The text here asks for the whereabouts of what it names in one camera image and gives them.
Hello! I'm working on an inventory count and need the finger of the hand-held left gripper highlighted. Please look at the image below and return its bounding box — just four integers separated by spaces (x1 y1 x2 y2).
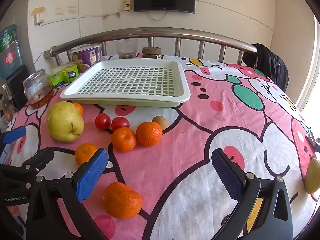
2 126 27 145
0 147 55 180

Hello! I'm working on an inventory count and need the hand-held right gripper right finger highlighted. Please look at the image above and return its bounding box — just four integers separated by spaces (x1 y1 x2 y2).
211 148 293 240

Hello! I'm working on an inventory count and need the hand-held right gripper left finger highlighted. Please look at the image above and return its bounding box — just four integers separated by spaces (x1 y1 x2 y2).
26 148 109 240

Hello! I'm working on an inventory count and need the large orange tangerine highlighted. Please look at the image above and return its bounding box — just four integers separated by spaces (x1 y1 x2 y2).
102 182 143 219

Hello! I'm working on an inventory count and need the yellow pear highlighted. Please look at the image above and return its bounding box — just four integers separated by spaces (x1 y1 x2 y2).
46 101 85 142

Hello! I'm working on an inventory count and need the white perforated plastic tray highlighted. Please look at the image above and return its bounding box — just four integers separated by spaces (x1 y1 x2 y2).
60 59 191 108

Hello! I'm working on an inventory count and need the brown kiwi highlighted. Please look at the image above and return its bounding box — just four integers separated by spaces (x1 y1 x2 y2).
304 158 320 195

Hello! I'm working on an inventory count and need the round brown fruit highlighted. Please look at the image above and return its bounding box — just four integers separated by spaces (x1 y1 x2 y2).
152 115 168 131

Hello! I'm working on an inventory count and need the clear plastic bag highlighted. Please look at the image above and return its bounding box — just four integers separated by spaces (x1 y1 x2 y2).
0 105 19 133

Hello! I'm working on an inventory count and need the pink cartoon printed bedsheet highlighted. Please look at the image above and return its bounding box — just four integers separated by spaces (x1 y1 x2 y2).
5 54 320 240

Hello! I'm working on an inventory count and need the black water dispenser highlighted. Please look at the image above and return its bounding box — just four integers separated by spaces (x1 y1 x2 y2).
6 65 29 109

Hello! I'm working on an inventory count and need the glass jar with pickles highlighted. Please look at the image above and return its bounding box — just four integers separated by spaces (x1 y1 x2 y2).
22 69 55 109

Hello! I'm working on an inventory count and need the red tomato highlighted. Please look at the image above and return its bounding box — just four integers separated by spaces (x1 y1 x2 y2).
111 117 130 131
95 113 111 130

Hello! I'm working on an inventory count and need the green snack packet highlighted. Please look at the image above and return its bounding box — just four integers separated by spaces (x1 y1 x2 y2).
49 62 80 88

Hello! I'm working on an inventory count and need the blue water jug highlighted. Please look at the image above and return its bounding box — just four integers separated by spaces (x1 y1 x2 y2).
0 25 23 79

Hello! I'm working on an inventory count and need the small grey object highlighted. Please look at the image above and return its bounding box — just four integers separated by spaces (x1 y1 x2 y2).
305 130 320 153

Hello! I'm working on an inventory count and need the purple instant noodle cup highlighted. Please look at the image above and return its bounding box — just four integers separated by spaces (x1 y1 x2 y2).
70 44 102 73

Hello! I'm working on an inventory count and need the black backpack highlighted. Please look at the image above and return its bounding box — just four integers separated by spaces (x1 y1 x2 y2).
244 43 290 92

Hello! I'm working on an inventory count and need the clear ribbed glass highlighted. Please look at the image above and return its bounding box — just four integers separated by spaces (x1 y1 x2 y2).
115 39 138 60

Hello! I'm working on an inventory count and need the brown lidded jar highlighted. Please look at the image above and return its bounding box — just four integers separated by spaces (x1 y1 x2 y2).
142 47 161 59

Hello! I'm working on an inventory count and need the metal bed rail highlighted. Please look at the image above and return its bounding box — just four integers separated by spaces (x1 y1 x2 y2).
49 28 258 68

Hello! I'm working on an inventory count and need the white wall cable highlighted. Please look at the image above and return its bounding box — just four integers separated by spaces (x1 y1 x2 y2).
102 0 134 18

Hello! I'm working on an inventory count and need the television cable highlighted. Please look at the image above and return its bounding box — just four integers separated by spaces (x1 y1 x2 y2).
149 12 168 22

